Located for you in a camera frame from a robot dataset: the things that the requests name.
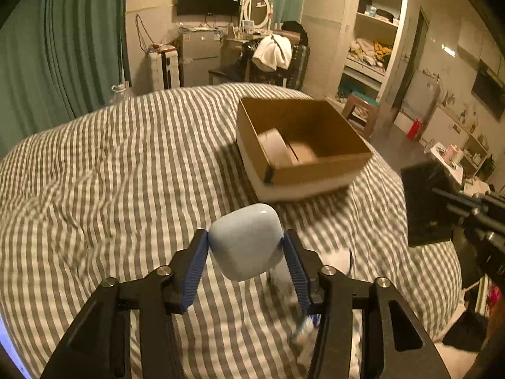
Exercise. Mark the green curtain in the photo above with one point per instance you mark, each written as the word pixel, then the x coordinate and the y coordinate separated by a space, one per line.
pixel 59 43

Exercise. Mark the black chair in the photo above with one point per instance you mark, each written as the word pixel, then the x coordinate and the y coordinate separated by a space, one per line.
pixel 294 63

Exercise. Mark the white towel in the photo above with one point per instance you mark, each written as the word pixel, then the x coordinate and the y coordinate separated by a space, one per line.
pixel 272 52

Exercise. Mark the grey striped blanket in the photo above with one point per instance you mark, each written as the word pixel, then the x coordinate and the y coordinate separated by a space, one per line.
pixel 118 189

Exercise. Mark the brown cardboard box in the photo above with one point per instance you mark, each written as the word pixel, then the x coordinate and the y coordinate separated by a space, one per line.
pixel 300 134

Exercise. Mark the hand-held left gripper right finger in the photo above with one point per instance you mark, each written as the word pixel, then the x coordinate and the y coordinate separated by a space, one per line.
pixel 296 268

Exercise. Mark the brown packing tape roll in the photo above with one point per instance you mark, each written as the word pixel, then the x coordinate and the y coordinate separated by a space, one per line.
pixel 276 148

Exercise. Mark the pale blue earbuds case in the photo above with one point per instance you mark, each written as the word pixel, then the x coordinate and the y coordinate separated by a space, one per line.
pixel 244 241

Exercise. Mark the white tube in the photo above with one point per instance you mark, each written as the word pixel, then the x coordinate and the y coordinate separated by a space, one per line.
pixel 305 333

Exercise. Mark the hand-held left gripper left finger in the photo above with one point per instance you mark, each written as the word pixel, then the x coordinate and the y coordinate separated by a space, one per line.
pixel 194 268

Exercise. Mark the round white vanity mirror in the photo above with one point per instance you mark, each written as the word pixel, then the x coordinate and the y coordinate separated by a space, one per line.
pixel 257 8

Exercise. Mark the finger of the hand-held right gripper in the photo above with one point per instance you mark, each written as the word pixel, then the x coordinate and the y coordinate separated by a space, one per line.
pixel 473 215

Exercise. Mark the small grey fridge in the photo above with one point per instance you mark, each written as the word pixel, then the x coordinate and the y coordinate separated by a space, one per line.
pixel 199 57

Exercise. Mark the pile of clothes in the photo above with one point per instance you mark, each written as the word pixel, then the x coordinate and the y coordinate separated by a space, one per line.
pixel 371 52

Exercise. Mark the white wardrobe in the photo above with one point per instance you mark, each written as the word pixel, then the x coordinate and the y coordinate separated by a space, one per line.
pixel 355 35

